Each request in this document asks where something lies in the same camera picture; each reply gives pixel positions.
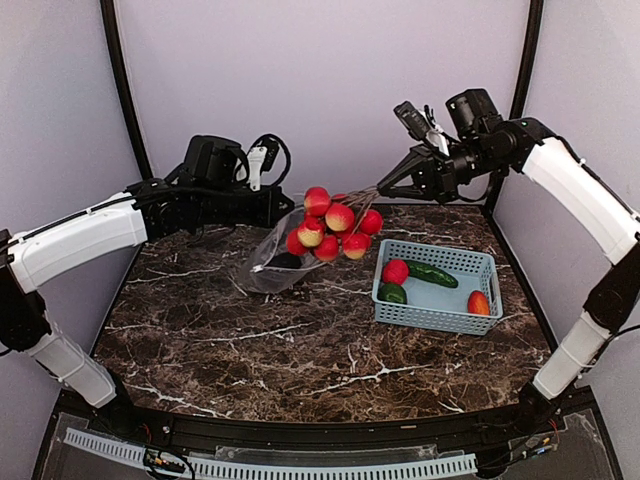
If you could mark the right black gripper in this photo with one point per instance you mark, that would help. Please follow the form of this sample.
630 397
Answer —
435 175

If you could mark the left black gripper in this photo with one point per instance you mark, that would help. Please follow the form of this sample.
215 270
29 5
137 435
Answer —
269 215

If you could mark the red lychee bunch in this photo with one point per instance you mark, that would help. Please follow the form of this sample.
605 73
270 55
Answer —
334 225

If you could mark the clear zip top bag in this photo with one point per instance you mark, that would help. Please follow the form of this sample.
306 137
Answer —
271 268

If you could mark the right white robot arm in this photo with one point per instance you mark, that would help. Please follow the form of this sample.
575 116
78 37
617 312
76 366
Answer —
528 147

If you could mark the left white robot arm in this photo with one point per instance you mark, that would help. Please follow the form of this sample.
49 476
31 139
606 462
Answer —
218 183

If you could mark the red toy fruit ball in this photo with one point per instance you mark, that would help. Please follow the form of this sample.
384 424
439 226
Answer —
396 271

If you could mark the green toy cucumber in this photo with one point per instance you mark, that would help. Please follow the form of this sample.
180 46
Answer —
431 274

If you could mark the green toy avocado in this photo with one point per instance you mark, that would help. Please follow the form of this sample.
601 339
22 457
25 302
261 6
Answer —
392 293

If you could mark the light blue plastic basket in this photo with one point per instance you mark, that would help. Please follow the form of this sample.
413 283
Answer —
433 307

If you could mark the orange red toy mango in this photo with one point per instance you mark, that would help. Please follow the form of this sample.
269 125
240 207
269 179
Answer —
478 304

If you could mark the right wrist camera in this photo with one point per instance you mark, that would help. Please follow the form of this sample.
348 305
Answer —
421 126

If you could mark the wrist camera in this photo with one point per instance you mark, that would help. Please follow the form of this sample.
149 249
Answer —
260 159
421 126

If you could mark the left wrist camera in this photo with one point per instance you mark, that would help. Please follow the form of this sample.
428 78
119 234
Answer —
260 159

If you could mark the left black frame post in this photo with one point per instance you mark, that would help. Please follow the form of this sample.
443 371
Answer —
123 87

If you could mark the black frame post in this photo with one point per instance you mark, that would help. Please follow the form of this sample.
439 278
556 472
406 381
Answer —
525 70
123 87

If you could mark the right black frame post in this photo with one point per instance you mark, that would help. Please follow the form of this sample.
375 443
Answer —
525 70

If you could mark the black front rail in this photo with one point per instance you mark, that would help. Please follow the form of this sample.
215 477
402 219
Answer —
473 432

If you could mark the light blue slotted cable duct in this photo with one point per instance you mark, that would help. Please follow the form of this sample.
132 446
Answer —
245 463

